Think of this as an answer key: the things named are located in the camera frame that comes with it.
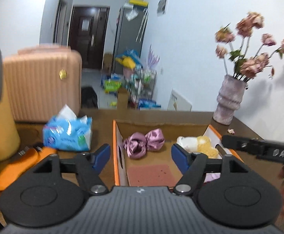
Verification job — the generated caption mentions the wire rack with bottles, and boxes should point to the wire rack with bottles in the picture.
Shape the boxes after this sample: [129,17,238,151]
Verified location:
[130,66,157,103]

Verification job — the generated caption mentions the red cardboard box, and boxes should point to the red cardboard box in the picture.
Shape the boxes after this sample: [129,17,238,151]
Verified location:
[112,119,246,187]

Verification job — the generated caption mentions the wall picture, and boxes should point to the wall picture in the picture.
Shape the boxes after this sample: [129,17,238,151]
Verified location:
[157,0,169,15]

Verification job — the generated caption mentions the white panel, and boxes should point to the white panel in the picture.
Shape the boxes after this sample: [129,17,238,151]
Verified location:
[168,89,192,111]

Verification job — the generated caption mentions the yellow watering can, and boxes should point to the yellow watering can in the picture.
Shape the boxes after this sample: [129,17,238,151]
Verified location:
[115,56,136,69]

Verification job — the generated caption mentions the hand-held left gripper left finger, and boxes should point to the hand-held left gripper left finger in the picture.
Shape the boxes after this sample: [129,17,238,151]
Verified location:
[32,143,111,195]

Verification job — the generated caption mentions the green and blue packages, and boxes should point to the green and blue packages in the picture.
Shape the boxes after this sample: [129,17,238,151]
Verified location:
[101,73,122,93]

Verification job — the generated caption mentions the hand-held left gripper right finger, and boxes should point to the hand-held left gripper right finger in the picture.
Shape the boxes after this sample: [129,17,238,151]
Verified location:
[171,143,251,197]

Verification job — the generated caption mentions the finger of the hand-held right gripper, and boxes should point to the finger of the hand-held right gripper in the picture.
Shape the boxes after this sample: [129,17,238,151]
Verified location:
[222,135,257,154]

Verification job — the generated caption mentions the pink satin bow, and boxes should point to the pink satin bow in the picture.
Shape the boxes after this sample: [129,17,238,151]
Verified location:
[123,129,165,160]

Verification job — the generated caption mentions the side room door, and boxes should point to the side room door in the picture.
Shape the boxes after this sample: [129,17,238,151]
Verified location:
[53,0,68,47]

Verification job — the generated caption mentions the white folded umbrella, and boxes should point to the white folded umbrella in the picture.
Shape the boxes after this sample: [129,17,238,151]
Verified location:
[136,7,148,42]

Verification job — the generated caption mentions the black floor bag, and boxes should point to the black floor bag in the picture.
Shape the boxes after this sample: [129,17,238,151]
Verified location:
[81,86,99,109]

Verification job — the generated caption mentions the grey refrigerator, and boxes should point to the grey refrigerator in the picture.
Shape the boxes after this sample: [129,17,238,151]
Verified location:
[113,7,148,61]

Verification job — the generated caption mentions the blue tissue pack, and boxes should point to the blue tissue pack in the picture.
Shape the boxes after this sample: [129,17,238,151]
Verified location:
[43,104,93,152]

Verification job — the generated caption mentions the dark brown entrance door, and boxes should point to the dark brown entrance door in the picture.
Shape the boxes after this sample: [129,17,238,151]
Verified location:
[69,5,110,70]

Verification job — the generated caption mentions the dried pink rose bouquet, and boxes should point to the dried pink rose bouquet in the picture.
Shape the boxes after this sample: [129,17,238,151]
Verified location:
[214,12,284,82]

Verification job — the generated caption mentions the paper sheet on refrigerator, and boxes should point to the paper sheet on refrigerator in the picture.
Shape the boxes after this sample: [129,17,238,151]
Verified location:
[125,10,139,20]

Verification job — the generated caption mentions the brown cardboard box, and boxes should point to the brown cardboard box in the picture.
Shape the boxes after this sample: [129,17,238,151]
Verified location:
[103,53,113,75]

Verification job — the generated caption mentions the purple flower wall sticker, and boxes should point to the purple flower wall sticker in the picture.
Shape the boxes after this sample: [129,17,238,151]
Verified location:
[147,44,161,71]

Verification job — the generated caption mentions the white and yellow plush toy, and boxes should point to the white and yellow plush toy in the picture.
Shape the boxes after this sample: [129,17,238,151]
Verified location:
[176,136,220,159]

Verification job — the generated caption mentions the grey ceramic vase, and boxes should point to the grey ceramic vase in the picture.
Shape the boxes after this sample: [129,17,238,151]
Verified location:
[213,75,248,125]

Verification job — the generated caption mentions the orange fabric strap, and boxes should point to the orange fabric strap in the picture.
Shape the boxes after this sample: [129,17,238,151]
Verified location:
[0,145,58,198]

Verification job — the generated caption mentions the pink suitcase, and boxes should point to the pink suitcase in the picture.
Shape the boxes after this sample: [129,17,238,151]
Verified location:
[3,45,83,123]

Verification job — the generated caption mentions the pink plush cloth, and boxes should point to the pink plush cloth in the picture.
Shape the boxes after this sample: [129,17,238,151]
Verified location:
[204,173,221,183]

